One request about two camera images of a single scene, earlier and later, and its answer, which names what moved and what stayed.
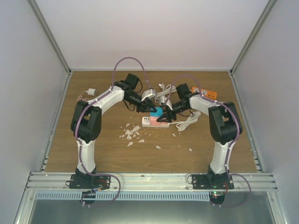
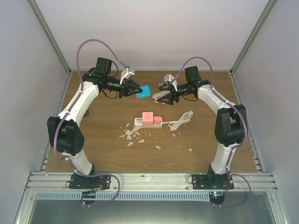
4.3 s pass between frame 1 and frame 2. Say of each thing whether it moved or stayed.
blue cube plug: moved
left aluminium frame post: stayed
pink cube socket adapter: moved
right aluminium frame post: stayed
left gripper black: moved
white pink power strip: moved
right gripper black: moved
